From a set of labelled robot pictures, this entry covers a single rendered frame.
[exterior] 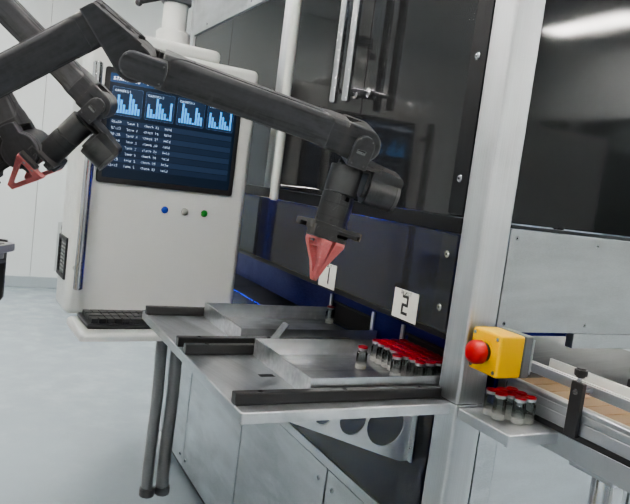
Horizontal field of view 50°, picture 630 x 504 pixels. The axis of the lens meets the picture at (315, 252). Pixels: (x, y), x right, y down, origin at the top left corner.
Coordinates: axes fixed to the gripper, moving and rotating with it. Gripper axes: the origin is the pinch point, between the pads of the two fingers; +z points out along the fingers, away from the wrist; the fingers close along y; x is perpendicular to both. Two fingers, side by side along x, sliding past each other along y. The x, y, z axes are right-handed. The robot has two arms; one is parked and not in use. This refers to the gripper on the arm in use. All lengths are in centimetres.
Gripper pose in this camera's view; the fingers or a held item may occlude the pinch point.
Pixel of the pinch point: (314, 275)
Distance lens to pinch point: 116.3
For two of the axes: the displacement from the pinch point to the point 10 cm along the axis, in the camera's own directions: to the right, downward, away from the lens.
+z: -2.9, 9.6, 0.1
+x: -4.4, -1.4, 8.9
